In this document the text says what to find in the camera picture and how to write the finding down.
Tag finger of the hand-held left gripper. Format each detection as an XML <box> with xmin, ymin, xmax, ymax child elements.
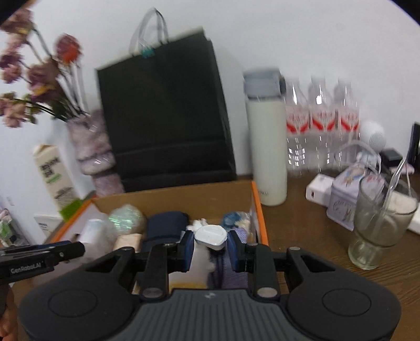
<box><xmin>33</xmin><ymin>240</ymin><xmax>73</xmax><ymax>252</ymax></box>
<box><xmin>52</xmin><ymin>242</ymin><xmax>86</xmax><ymax>263</ymax></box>

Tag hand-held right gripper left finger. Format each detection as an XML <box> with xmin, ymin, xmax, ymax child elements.
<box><xmin>85</xmin><ymin>230</ymin><xmax>195</xmax><ymax>301</ymax></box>

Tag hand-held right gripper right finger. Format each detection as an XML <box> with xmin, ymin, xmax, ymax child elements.
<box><xmin>227</xmin><ymin>230</ymin><xmax>336</xmax><ymax>301</ymax></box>

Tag white round case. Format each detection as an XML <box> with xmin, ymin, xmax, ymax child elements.
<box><xmin>194</xmin><ymin>225</ymin><xmax>228</xmax><ymax>252</ymax></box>

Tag red orange cardboard box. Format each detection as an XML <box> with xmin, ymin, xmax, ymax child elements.
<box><xmin>49</xmin><ymin>180</ymin><xmax>270</xmax><ymax>296</ymax></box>

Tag wooden desktop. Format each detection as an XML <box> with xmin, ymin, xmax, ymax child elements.
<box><xmin>7</xmin><ymin>174</ymin><xmax>420</xmax><ymax>328</ymax></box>

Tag small white bottle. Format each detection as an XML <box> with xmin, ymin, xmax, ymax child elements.
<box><xmin>79</xmin><ymin>218</ymin><xmax>117</xmax><ymax>254</ymax></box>

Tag navy folded cloth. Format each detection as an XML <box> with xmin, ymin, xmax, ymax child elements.
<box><xmin>142</xmin><ymin>211</ymin><xmax>190</xmax><ymax>253</ymax></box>

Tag colourful blurred clutter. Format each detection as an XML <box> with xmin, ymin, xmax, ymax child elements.
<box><xmin>0</xmin><ymin>206</ymin><xmax>20</xmax><ymax>247</ymax></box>

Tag iridescent ball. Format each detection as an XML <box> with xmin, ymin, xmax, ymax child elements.
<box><xmin>108</xmin><ymin>205</ymin><xmax>148</xmax><ymax>235</ymax></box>

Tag white green milk carton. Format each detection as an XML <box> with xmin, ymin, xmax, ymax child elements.
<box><xmin>33</xmin><ymin>143</ymin><xmax>82</xmax><ymax>221</ymax></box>

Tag mottled pink vase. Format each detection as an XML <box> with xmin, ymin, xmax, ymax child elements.
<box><xmin>67</xmin><ymin>110</ymin><xmax>127</xmax><ymax>197</ymax></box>

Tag white power strip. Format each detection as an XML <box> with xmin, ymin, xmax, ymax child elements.
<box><xmin>306</xmin><ymin>173</ymin><xmax>420</xmax><ymax>235</ymax></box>

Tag white thermos bottle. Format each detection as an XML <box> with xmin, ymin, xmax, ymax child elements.
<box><xmin>243</xmin><ymin>68</ymin><xmax>288</xmax><ymax>207</ymax></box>

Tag decorated tin box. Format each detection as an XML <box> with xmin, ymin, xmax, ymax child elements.
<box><xmin>326</xmin><ymin>167</ymin><xmax>384</xmax><ymax>232</ymax></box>

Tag black paper bag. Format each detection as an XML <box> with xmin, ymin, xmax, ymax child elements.
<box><xmin>96</xmin><ymin>7</ymin><xmax>237</xmax><ymax>193</ymax></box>

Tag clear glass cup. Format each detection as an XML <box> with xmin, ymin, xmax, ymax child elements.
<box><xmin>348</xmin><ymin>175</ymin><xmax>419</xmax><ymax>271</ymax></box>

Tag dried pink flowers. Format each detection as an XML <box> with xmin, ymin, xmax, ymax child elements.
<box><xmin>0</xmin><ymin>8</ymin><xmax>89</xmax><ymax>128</ymax></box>

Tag glass straw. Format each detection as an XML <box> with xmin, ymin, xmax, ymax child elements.
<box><xmin>381</xmin><ymin>157</ymin><xmax>409</xmax><ymax>227</ymax></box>

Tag white round gadget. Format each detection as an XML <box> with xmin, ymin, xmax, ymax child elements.
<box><xmin>356</xmin><ymin>121</ymin><xmax>387</xmax><ymax>171</ymax></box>

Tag small black device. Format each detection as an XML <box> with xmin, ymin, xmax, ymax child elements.
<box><xmin>382</xmin><ymin>149</ymin><xmax>404</xmax><ymax>168</ymax></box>

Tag black upright stand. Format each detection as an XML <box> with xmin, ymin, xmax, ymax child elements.
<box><xmin>410</xmin><ymin>122</ymin><xmax>420</xmax><ymax>197</ymax></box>

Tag white wall socket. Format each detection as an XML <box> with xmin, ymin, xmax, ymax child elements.
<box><xmin>34</xmin><ymin>215</ymin><xmax>63</xmax><ymax>237</ymax></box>

